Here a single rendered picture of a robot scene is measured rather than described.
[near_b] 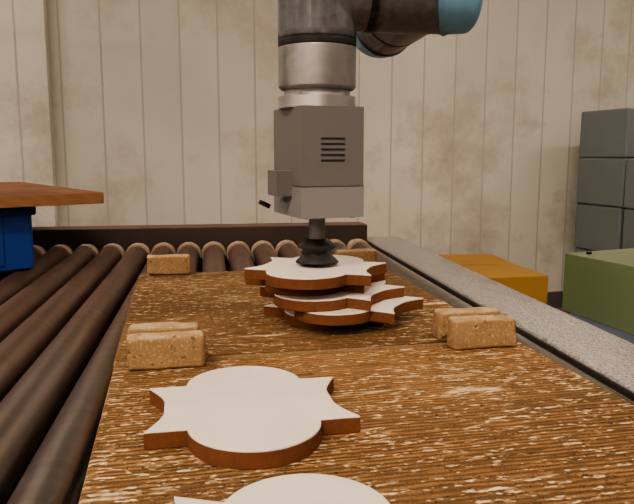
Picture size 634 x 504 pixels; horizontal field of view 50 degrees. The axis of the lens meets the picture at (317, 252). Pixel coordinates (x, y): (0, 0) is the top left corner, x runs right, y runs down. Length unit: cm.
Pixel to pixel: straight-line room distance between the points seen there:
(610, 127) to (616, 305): 371
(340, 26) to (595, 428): 40
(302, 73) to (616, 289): 54
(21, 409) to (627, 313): 73
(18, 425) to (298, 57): 38
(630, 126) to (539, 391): 409
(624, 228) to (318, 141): 399
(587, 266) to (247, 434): 72
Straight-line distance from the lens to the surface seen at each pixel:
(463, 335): 60
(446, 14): 69
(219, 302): 78
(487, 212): 479
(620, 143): 459
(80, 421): 51
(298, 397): 45
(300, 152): 63
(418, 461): 39
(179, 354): 55
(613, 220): 462
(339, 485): 34
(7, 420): 53
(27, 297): 96
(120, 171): 417
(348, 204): 64
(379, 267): 70
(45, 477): 44
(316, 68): 64
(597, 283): 102
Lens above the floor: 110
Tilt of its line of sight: 8 degrees down
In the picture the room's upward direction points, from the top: straight up
